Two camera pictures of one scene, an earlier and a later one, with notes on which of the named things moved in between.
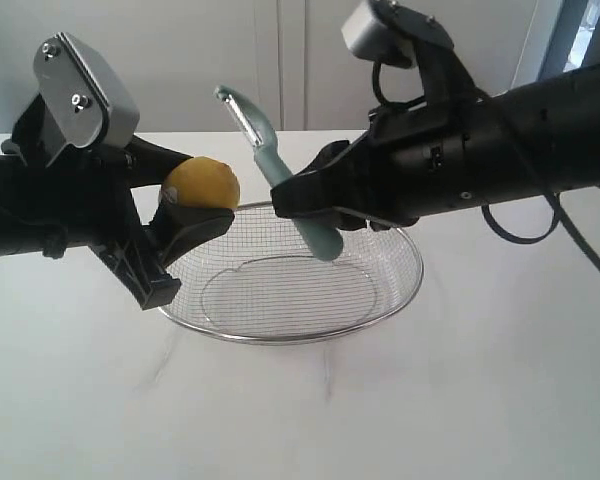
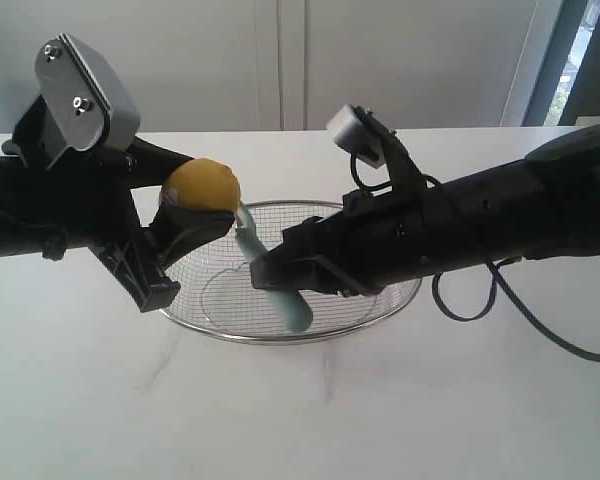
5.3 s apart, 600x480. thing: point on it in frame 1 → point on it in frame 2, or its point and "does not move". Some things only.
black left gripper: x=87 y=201 does not move
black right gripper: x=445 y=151 → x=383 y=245
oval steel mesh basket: x=258 y=278 does not move
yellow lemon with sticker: x=201 y=182 does not move
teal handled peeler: x=324 y=241 → x=292 y=307
